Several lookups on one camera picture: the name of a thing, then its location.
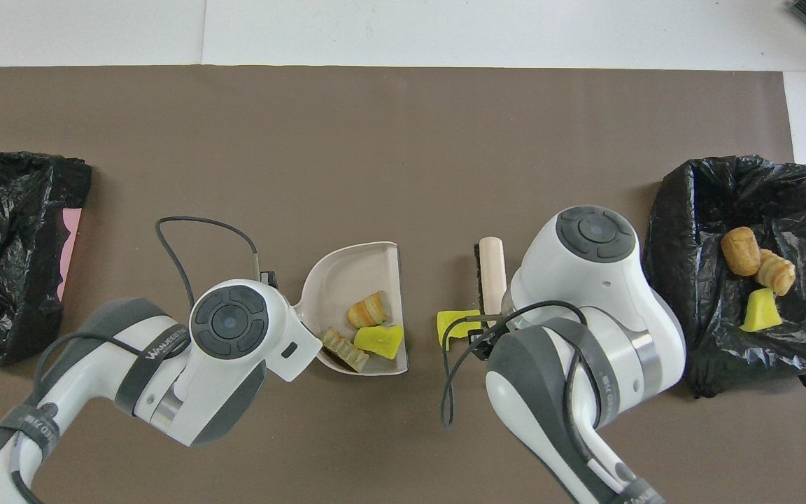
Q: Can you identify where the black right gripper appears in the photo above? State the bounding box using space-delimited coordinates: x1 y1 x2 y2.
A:
468 327 501 359

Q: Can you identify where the beige hand brush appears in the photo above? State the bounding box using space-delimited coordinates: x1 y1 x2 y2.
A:
474 237 509 319

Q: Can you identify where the beige plastic dustpan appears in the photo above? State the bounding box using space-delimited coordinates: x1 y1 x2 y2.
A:
293 241 409 377

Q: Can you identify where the beige bread chunk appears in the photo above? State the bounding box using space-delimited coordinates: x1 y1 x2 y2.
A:
321 327 370 372

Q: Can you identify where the golden mini croissant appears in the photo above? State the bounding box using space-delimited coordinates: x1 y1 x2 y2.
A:
347 290 392 330
755 249 797 297

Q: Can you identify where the brown bread roll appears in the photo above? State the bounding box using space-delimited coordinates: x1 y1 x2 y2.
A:
721 226 762 277

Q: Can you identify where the pink plastic bin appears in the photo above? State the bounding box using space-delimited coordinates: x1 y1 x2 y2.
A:
57 208 83 300

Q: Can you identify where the brown table mat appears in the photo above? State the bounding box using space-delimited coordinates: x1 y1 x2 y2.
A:
0 65 806 504

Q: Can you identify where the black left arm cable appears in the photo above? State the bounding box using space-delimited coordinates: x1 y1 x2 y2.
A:
155 216 264 309

